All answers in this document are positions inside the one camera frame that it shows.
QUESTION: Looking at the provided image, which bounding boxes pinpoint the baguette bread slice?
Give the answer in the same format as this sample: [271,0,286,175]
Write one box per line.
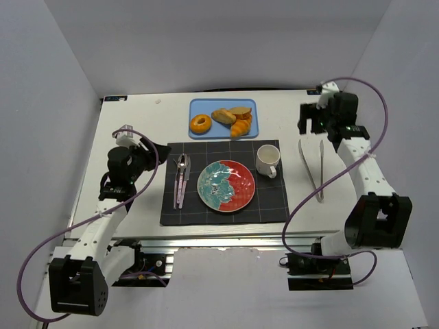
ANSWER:
[211,108,237,125]

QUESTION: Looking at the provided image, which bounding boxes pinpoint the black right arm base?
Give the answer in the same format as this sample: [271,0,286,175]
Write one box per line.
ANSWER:
[278,253,353,291]

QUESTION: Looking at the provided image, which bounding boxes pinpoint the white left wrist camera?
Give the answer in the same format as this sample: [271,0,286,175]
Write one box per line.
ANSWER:
[112,125,139,148]

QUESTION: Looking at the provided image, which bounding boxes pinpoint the teal and red plate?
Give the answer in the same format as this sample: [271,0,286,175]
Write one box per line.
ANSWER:
[197,160,256,212]

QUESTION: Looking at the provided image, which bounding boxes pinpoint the blue plastic tray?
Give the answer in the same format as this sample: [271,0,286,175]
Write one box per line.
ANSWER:
[189,99,259,140]

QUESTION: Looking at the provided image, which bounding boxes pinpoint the golden croissant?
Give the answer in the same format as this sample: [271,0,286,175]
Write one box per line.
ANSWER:
[230,116,252,139]

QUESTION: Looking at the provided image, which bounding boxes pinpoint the white ceramic mug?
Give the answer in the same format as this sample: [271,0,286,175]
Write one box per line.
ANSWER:
[256,145,281,179]

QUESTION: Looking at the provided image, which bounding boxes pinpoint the pink handled fork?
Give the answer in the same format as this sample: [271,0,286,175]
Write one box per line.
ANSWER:
[173,159,180,210]

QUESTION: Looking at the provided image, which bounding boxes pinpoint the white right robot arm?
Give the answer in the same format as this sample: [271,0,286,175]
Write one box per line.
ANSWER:
[298,92,412,256]

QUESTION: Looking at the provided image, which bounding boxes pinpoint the pink handled spoon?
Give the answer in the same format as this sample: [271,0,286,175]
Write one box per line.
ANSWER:
[177,154,186,209]

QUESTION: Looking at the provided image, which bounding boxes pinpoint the metal tongs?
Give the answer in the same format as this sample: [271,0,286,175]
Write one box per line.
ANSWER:
[298,139,324,190]

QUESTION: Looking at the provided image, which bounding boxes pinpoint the blue left corner label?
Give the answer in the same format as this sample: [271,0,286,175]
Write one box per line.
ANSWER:
[104,95,128,102]

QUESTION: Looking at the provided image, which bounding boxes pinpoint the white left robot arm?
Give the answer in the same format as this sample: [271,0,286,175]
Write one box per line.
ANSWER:
[49,138,171,316]

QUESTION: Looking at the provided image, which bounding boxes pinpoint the brown toast slice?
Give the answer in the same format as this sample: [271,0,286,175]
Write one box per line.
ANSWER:
[228,106,252,120]

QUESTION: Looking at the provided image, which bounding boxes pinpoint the aluminium table frame rail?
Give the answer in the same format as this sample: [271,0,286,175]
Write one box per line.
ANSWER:
[47,233,323,275]

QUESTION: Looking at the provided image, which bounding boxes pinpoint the pink handled knife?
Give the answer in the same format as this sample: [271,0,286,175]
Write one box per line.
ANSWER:
[180,154,191,208]

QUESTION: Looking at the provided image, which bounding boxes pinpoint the orange glazed donut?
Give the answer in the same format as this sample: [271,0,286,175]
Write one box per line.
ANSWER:
[189,114,212,134]

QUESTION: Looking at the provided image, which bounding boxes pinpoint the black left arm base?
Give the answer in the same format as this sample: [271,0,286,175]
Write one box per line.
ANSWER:
[107,239,170,288]

